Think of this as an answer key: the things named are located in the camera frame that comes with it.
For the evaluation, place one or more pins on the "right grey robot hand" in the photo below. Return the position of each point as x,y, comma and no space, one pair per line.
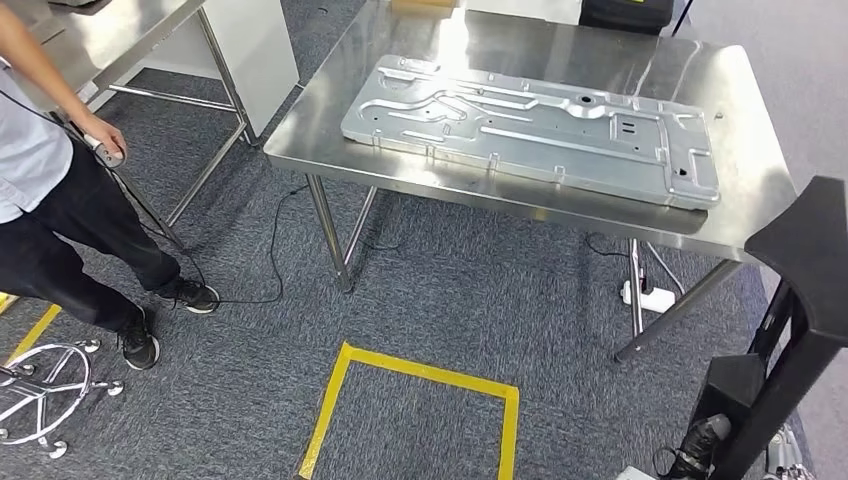
702,444

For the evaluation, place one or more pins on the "person's hand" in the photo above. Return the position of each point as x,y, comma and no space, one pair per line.
102,129

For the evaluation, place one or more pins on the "grey handheld controller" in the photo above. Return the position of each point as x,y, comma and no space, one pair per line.
106,158

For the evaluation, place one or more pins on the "person's forearm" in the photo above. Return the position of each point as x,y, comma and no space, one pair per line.
40,66

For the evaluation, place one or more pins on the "stainless steel workbench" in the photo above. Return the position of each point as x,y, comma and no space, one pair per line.
497,46

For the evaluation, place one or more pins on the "stainless steel table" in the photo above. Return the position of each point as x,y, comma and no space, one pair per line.
99,40

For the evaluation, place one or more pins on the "person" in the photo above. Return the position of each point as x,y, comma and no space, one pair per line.
66,218

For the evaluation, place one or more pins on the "stamped grey metal panel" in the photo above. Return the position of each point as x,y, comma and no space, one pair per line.
530,132
79,5

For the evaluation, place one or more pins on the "white power strip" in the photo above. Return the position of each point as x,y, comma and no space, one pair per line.
652,301

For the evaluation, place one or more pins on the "white cabinet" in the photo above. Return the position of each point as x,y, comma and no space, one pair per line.
258,53

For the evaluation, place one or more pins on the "black stool with chrome base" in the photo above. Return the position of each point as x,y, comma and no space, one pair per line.
114,389

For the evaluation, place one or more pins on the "thin black pole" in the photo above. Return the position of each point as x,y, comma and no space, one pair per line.
683,16

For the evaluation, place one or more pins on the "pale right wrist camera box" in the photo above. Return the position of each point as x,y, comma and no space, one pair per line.
636,474

